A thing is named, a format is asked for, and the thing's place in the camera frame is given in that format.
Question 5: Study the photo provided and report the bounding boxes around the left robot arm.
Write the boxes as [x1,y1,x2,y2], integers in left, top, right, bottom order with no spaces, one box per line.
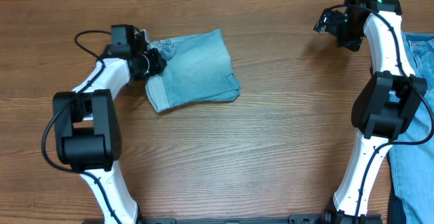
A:
[41,24,167,223]

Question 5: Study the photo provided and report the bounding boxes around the medium blue denim jeans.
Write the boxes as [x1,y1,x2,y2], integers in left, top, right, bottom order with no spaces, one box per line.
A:
[386,31,434,224]

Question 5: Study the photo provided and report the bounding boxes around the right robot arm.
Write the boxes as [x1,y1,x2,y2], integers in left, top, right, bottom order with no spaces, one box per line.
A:
[289,0,428,223]

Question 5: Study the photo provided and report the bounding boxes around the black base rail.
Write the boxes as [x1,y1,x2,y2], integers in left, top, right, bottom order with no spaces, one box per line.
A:
[81,213,384,224]

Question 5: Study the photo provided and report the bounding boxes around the light blue denim shorts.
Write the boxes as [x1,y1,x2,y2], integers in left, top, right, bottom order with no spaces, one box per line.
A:
[145,29,241,113]

